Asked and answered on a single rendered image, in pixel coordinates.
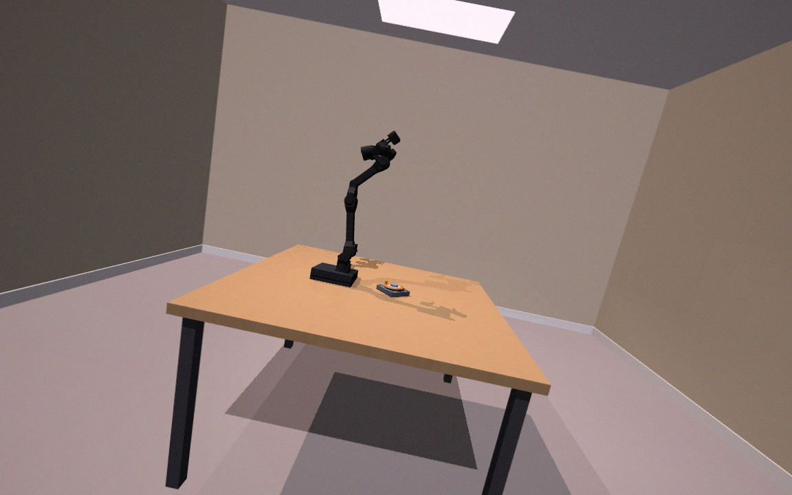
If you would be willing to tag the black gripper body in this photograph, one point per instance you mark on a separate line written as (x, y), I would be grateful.
(393, 138)

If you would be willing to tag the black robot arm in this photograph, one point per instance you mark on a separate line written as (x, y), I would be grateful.
(351, 201)

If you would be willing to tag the orange round plate with holes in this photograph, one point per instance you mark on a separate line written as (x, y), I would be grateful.
(388, 285)

